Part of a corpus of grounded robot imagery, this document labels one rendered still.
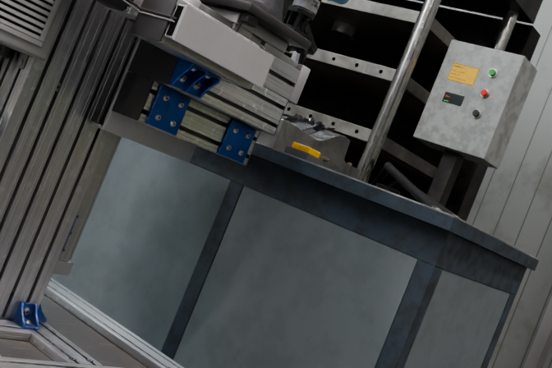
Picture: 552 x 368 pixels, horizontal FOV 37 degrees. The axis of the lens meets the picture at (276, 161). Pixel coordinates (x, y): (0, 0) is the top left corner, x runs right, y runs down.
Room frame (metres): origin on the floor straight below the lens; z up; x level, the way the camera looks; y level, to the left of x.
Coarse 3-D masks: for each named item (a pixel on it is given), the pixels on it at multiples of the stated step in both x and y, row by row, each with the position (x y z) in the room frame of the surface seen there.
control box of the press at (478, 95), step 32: (448, 64) 3.06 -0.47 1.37; (480, 64) 2.99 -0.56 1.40; (512, 64) 2.92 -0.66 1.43; (448, 96) 3.03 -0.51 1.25; (480, 96) 2.97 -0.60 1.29; (512, 96) 2.92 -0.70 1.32; (416, 128) 3.08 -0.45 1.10; (448, 128) 3.01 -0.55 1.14; (480, 128) 2.94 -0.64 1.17; (512, 128) 3.01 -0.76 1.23; (448, 160) 3.03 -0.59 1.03; (480, 160) 2.98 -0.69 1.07; (448, 192) 3.05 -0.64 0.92
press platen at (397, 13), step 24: (288, 0) 3.64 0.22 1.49; (360, 0) 3.32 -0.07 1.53; (312, 24) 3.93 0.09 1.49; (360, 24) 3.54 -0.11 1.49; (384, 24) 3.36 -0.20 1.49; (408, 24) 3.21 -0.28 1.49; (432, 24) 3.16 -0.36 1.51; (360, 48) 4.06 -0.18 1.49; (384, 48) 3.83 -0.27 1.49; (432, 48) 3.45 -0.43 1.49
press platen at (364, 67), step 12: (312, 60) 3.37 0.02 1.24; (324, 60) 3.31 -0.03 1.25; (336, 60) 3.28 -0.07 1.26; (348, 60) 3.25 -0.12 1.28; (360, 60) 3.22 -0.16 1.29; (360, 72) 3.21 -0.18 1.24; (372, 72) 3.17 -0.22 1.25; (384, 72) 3.14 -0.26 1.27; (408, 84) 3.16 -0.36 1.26; (420, 96) 3.26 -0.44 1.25
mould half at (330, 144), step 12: (264, 132) 2.37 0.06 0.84; (276, 132) 2.35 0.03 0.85; (288, 132) 2.38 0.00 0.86; (300, 132) 2.42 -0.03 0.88; (324, 132) 2.60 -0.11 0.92; (264, 144) 2.36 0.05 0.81; (276, 144) 2.35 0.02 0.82; (288, 144) 2.40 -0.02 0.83; (312, 144) 2.49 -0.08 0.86; (324, 144) 2.54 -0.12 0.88; (336, 144) 2.59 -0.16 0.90; (348, 144) 2.64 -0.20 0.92; (324, 156) 2.56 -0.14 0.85; (336, 156) 2.61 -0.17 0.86; (336, 168) 2.63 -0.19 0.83; (348, 168) 2.69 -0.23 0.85
